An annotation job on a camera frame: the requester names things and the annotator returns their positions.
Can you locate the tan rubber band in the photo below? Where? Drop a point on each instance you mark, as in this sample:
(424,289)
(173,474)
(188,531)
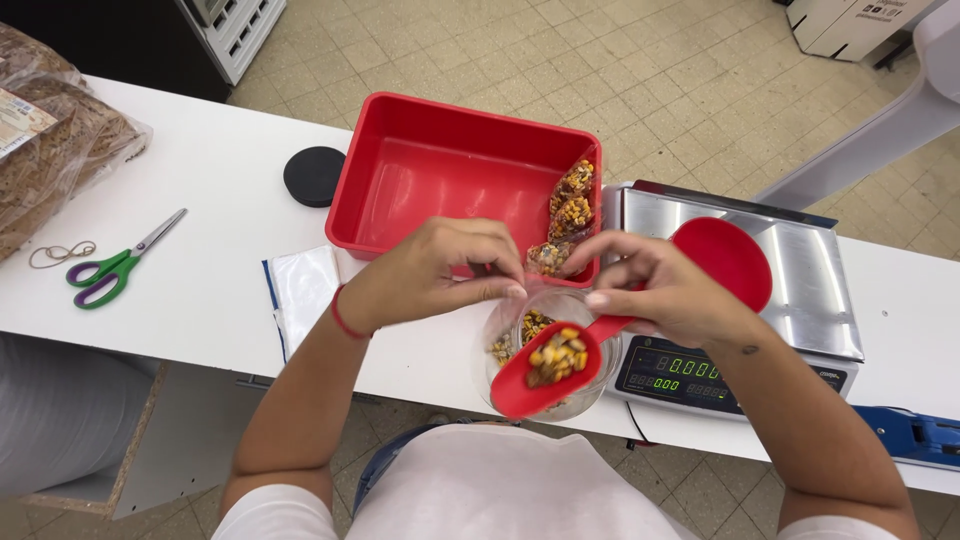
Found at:
(49,257)
(81,248)

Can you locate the bagged brown bread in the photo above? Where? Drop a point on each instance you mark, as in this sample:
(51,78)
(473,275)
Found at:
(52,157)

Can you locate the blue bag sealer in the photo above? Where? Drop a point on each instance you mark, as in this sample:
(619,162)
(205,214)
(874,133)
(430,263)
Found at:
(907,439)

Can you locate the nut mix in scoop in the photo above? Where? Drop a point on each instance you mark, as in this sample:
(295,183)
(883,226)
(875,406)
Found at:
(559,358)

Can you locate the red plastic scoop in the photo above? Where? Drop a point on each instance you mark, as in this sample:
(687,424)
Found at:
(517,390)

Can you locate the red plastic tray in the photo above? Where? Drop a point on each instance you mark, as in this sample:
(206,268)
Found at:
(435,172)

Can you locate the person's left hand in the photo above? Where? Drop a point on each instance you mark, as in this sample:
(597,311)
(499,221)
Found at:
(420,270)

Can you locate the stack of clear plastic bags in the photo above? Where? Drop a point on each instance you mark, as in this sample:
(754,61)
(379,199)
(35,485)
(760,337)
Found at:
(300,292)

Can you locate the nut mix in jar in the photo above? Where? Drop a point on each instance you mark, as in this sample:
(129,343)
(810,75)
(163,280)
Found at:
(534,324)

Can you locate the white curved stand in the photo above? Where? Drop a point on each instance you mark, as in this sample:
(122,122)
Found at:
(900,120)

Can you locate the white shirt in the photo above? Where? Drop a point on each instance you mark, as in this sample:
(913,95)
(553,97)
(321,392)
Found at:
(510,487)

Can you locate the person's right hand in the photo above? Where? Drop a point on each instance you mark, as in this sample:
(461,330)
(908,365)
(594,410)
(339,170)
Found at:
(675,292)

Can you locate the black round lid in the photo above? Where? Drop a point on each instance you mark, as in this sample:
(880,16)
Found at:
(313,176)

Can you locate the green and purple scissors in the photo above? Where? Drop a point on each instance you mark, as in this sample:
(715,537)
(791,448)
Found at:
(112,268)

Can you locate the clear plastic jar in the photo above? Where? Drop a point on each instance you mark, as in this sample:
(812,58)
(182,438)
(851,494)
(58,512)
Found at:
(611,360)

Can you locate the white printed box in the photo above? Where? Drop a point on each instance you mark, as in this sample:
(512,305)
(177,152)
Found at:
(847,26)

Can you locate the steel digital weighing scale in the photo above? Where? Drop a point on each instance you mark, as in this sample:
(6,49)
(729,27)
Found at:
(802,285)

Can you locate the red round plastic dish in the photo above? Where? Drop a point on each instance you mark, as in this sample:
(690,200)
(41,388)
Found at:
(727,255)

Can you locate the white grilled cabinet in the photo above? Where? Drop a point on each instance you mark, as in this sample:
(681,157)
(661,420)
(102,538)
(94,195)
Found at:
(240,30)

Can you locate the black cabinet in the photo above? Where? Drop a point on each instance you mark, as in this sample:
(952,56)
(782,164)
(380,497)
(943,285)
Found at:
(112,37)

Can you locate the small packet of nut mix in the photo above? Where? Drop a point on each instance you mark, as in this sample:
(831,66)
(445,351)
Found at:
(571,217)
(579,180)
(547,259)

